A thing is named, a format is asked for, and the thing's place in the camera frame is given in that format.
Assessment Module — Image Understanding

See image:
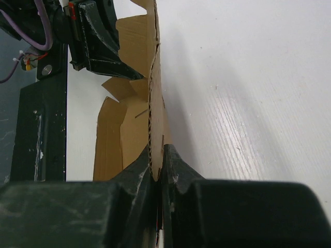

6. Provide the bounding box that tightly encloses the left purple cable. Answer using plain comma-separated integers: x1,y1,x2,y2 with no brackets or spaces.
0,0,54,84

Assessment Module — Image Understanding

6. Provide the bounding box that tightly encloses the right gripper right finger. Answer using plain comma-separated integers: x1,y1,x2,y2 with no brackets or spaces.
161,145,330,247

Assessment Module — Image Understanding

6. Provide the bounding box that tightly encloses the brown cardboard box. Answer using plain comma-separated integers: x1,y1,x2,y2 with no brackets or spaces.
93,0,166,248

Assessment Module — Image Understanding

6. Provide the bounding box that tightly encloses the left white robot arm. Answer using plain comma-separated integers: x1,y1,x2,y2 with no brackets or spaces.
1,1,143,80

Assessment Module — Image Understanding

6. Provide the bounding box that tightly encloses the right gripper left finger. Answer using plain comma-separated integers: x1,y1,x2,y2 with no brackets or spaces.
1,150,157,247

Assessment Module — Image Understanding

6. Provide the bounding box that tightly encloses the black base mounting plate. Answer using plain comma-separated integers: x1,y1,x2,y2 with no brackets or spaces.
10,44,68,181

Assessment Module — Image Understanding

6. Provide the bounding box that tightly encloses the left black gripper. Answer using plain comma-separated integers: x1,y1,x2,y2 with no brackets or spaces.
51,0,143,80

